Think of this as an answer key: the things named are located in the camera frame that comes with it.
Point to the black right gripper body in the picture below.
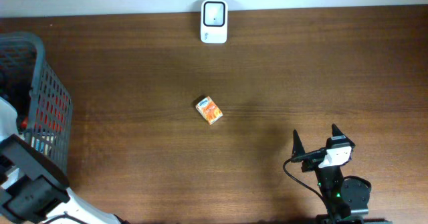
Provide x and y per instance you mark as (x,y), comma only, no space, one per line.
(330,173)

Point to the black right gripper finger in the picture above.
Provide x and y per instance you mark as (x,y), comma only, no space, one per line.
(298,149)
(337,133)

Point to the orange tissue pack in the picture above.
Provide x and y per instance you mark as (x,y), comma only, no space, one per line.
(209,110)

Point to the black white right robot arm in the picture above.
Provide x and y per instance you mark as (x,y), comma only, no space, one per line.
(345,198)

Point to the white black barcode scanner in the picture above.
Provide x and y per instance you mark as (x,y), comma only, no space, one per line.
(214,21)

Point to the grey plastic basket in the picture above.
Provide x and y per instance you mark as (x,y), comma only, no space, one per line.
(44,106)

